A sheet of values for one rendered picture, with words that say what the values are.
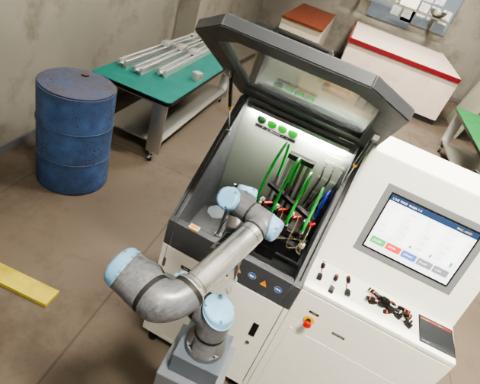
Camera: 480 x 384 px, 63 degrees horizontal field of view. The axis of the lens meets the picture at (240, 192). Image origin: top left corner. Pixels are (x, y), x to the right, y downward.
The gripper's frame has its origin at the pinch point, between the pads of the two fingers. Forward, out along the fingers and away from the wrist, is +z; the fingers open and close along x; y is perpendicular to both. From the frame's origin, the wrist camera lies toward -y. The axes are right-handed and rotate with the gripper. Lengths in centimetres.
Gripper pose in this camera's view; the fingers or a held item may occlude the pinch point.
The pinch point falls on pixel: (217, 287)
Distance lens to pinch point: 135.9
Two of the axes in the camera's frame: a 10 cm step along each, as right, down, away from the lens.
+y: 3.4, 1.2, 9.3
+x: -9.0, -2.5, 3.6
